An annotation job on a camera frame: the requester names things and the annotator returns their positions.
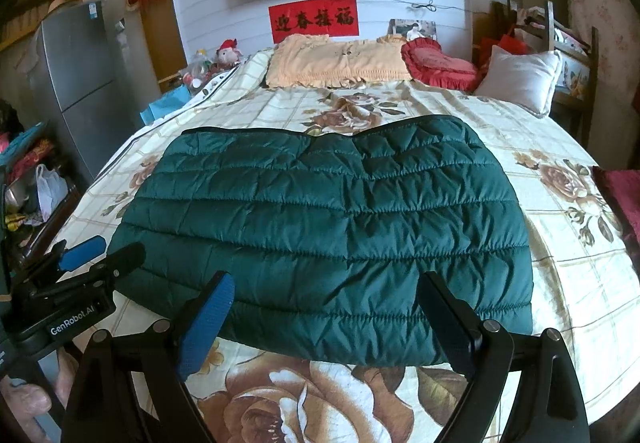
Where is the dark green quilted jacket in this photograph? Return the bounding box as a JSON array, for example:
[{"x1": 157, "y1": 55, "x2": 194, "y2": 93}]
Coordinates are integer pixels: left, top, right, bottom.
[{"x1": 110, "y1": 115, "x2": 534, "y2": 367}]

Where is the person's left hand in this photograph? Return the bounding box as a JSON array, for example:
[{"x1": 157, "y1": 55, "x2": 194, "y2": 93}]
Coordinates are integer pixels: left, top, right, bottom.
[{"x1": 1, "y1": 348, "x2": 78, "y2": 442}]

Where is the white plastic bag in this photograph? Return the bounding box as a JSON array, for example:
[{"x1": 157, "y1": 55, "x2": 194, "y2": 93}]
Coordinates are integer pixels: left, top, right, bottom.
[{"x1": 36, "y1": 164, "x2": 68, "y2": 222}]

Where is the floral cream bed blanket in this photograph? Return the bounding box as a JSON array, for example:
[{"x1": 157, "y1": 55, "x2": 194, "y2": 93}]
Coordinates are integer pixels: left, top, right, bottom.
[{"x1": 60, "y1": 50, "x2": 639, "y2": 442}]

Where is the blue paper bag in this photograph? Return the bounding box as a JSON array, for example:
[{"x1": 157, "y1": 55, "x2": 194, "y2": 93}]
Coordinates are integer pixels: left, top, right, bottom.
[{"x1": 140, "y1": 86, "x2": 191, "y2": 125}]

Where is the grey refrigerator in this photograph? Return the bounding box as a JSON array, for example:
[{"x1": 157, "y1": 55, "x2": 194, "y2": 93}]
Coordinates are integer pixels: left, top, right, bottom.
[{"x1": 27, "y1": 0, "x2": 141, "y2": 189}]

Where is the magenta cloth at bedside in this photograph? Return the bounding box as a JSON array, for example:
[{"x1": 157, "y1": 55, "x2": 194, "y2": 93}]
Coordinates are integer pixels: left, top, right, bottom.
[{"x1": 592, "y1": 167, "x2": 640, "y2": 272}]

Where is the plush toy red hat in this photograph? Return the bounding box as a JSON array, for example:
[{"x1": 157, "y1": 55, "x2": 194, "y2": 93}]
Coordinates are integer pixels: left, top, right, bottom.
[{"x1": 215, "y1": 39, "x2": 243, "y2": 70}]

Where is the wooden chair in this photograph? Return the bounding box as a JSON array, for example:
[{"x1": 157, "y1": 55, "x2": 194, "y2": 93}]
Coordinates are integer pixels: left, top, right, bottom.
[{"x1": 491, "y1": 0, "x2": 600, "y2": 148}]

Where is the white satin pillow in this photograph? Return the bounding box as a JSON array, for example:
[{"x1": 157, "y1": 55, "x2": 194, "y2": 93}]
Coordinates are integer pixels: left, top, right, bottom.
[{"x1": 474, "y1": 46, "x2": 562, "y2": 118}]

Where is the red banner with characters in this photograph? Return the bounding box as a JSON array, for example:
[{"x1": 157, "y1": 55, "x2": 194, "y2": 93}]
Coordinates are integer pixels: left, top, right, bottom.
[{"x1": 269, "y1": 0, "x2": 359, "y2": 44}]

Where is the red ruffled cushion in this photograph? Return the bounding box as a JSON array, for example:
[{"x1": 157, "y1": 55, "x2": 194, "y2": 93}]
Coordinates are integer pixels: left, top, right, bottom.
[{"x1": 400, "y1": 38, "x2": 482, "y2": 92}]

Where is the framed photo at headboard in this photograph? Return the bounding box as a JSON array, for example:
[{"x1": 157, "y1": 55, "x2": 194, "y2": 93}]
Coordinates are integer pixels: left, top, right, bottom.
[{"x1": 390, "y1": 18, "x2": 437, "y2": 41}]

